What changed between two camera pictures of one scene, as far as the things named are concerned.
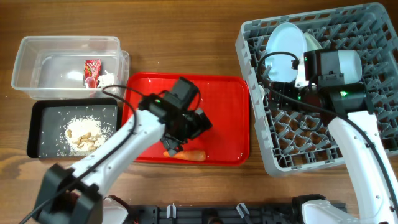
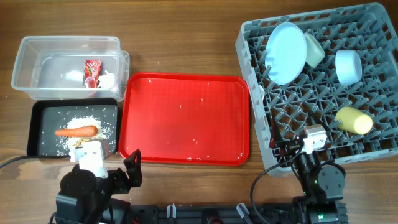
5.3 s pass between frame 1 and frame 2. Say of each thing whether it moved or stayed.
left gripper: moved
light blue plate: stayed
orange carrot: moved
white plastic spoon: stayed
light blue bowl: stayed
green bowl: stayed
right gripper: moved
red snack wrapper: stayed
